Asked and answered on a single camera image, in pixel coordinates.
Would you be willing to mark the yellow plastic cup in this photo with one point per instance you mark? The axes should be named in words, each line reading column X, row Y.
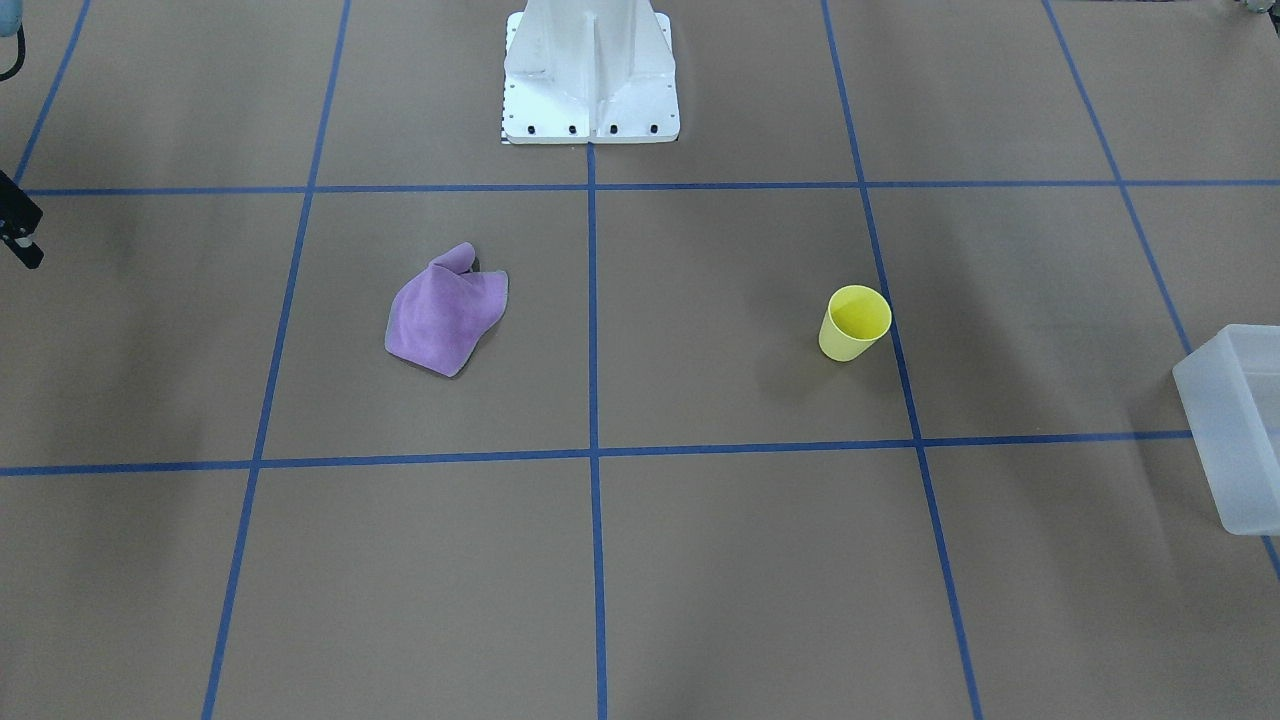
column 856, row 317

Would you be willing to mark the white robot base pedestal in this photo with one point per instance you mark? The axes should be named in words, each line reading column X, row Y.
column 589, row 72

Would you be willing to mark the purple cloth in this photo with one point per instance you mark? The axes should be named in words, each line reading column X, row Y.
column 437, row 320

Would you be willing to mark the translucent plastic storage box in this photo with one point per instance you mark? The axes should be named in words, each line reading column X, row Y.
column 1229, row 388

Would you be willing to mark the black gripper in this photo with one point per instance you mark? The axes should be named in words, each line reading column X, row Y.
column 17, row 222

